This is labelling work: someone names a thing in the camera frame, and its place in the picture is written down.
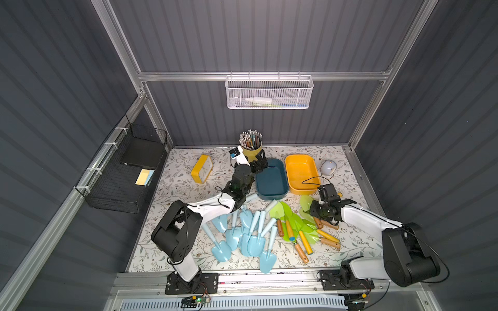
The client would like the green shovel wooden handle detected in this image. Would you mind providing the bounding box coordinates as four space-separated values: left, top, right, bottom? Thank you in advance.
302 220 340 244
299 195 323 229

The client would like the light blue shovel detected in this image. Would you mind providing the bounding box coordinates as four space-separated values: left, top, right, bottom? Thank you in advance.
202 224 232 263
247 211 265 257
225 210 242 251
259 226 278 273

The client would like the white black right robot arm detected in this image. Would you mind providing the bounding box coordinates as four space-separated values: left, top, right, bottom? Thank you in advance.
309 183 443 288

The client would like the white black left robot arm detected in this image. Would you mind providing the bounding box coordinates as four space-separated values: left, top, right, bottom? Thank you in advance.
151 146 268 284

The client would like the teal storage box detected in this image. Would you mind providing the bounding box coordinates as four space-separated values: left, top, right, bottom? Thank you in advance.
255 158 289 201

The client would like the yellow storage box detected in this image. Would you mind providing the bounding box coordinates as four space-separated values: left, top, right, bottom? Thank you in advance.
285 154 320 195

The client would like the yellow pencil cup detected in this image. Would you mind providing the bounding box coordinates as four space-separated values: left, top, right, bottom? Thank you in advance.
242 147 263 163

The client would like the bundle of colored pencils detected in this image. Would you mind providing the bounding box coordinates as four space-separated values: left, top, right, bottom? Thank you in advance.
239 130 263 150

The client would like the white bottle in mesh basket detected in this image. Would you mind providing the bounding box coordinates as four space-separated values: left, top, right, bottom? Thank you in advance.
245 97 272 106

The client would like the light blue shovel front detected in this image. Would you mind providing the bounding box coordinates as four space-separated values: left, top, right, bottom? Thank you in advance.
259 226 278 273

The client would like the yellow sticky note pad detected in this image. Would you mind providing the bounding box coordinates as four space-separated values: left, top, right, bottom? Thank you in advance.
135 168 155 187

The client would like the black notebook in basket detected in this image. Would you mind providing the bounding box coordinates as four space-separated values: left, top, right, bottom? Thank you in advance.
120 137 165 169

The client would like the small green circuit board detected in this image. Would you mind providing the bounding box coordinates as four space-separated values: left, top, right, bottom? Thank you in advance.
180 295 211 310

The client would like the green shovel brown handle front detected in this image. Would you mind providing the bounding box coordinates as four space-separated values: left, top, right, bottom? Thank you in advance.
282 222 309 264

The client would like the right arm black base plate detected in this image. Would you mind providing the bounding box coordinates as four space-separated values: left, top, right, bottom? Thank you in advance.
316 269 375 292

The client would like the white mesh wall basket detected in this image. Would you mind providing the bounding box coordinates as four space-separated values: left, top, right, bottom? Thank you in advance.
224 73 315 110

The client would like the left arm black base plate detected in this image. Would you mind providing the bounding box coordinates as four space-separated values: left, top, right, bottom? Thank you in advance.
165 270 219 295

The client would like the black wire wall basket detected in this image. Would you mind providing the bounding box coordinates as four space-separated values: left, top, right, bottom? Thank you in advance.
75 122 167 214

